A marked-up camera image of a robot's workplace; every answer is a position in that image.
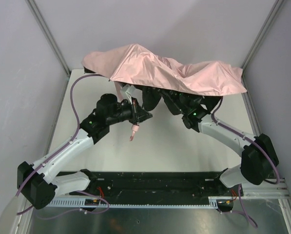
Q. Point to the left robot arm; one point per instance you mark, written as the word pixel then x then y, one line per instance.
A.
pixel 39 182

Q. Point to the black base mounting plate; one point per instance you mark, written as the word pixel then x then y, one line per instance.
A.
pixel 158 187

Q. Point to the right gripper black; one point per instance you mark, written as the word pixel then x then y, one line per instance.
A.
pixel 162 93

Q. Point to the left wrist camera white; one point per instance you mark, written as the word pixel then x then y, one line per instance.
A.
pixel 127 91

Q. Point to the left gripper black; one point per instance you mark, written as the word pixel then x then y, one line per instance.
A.
pixel 137 112

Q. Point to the aluminium frame post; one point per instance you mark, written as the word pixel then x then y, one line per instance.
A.
pixel 48 35
pixel 264 30

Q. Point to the grey cable duct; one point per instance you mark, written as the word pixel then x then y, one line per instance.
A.
pixel 84 202

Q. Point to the left aluminium frame post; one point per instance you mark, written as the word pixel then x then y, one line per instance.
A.
pixel 48 35

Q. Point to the pink folding umbrella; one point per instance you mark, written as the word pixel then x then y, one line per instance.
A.
pixel 135 65

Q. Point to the right aluminium frame post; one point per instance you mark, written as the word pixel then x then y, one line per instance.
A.
pixel 264 30

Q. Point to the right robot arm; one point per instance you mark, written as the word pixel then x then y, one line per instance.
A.
pixel 200 117

